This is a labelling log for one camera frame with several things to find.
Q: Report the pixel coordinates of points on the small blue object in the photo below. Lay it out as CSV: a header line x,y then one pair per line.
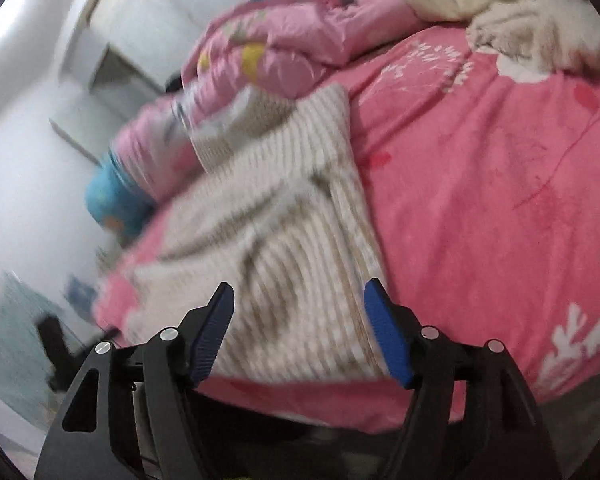
x,y
80,292

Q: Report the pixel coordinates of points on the beige fuzzy garment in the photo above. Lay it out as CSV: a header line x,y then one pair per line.
x,y
540,35

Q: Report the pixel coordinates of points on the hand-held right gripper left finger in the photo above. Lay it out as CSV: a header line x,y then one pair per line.
x,y
210,340

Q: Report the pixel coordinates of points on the white wardrobe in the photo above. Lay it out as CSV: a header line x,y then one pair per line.
x,y
180,10

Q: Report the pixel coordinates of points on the pink floral blanket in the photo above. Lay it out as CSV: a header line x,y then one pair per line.
x,y
480,185

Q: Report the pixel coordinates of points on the beige houndstooth coat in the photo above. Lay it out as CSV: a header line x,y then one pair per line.
x,y
280,260

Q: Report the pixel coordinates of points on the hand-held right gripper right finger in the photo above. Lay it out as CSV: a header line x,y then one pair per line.
x,y
387,335

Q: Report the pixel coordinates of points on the teal patterned cloth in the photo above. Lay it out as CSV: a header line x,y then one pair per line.
x,y
15,350

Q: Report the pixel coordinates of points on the pink cartoon quilt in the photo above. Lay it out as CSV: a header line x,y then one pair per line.
x,y
280,35

